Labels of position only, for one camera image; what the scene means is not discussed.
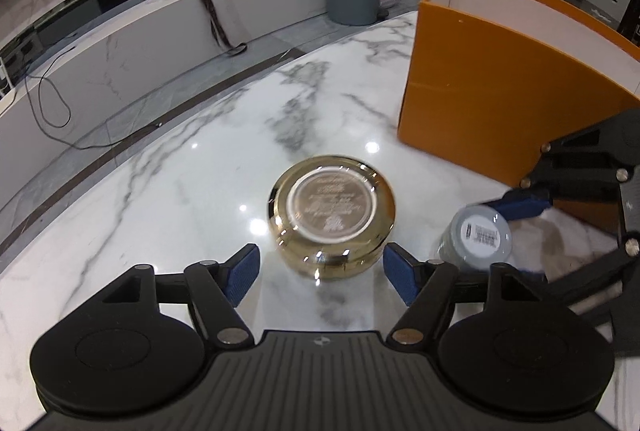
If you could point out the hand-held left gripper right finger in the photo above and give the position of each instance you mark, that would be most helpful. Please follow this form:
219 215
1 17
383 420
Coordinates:
400 276

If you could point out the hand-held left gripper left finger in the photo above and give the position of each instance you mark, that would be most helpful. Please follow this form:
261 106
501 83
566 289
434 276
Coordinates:
245 273

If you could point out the gold round tin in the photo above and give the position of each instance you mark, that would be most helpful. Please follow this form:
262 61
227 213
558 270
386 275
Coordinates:
330 211

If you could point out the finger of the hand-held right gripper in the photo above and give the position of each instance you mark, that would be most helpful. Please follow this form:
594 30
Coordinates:
600 276
525 205

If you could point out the small grey jar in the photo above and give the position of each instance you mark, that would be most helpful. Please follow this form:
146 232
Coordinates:
475 236

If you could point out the white marble tv bench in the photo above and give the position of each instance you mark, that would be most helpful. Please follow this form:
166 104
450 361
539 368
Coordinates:
125 41

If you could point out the orange cardboard box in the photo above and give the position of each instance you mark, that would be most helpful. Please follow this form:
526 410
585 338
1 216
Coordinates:
500 101

